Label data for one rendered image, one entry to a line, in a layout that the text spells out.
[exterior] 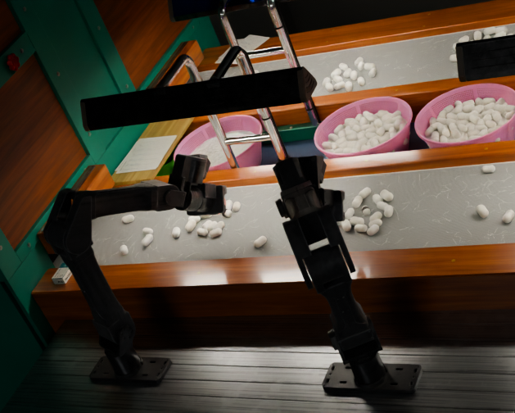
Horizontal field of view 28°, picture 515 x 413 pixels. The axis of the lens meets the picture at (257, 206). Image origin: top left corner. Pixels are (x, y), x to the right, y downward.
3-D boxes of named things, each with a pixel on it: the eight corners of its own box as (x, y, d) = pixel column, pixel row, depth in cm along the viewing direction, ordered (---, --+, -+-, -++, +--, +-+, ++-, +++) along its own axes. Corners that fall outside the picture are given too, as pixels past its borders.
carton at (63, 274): (65, 283, 258) (62, 278, 257) (54, 284, 259) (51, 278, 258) (76, 268, 262) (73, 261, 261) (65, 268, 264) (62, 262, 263)
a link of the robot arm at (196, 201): (187, 179, 242) (172, 178, 236) (208, 184, 239) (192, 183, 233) (182, 208, 242) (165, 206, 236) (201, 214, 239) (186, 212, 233)
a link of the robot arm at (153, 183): (160, 176, 236) (42, 191, 216) (183, 183, 230) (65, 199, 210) (159, 228, 239) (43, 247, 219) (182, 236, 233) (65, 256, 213)
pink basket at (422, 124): (520, 170, 245) (512, 137, 240) (413, 179, 257) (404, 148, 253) (535, 108, 264) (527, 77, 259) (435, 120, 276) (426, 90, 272)
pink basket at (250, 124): (286, 164, 285) (275, 136, 280) (202, 209, 281) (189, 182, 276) (253, 130, 307) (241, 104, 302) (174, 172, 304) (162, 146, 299)
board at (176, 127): (151, 182, 285) (150, 179, 284) (107, 186, 292) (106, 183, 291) (196, 115, 308) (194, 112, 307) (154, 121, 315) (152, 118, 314)
